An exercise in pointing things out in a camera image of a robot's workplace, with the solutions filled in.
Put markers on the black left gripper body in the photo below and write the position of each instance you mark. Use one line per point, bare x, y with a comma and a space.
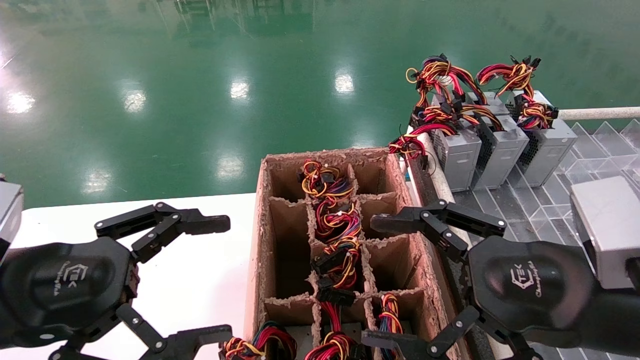
60, 285

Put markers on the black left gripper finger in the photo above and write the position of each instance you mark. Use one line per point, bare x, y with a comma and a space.
195, 342
175, 220

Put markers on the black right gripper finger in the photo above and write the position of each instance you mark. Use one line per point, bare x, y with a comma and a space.
430, 217
400, 345

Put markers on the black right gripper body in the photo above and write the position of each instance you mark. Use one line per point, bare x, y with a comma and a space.
525, 285

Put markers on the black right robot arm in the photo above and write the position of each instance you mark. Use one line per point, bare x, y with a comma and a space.
620, 320

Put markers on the cardboard box with dividers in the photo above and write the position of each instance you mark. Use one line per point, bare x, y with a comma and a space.
290, 225

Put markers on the long white conveyor rail tube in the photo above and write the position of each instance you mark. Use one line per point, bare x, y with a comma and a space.
440, 185

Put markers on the black conveyor side frame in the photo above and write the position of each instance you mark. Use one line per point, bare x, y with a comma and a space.
422, 182

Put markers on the gray left wrist camera box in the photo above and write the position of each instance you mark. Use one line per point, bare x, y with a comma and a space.
10, 215

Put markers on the short white conveyor rail tube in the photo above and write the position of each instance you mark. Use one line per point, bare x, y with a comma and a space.
600, 113

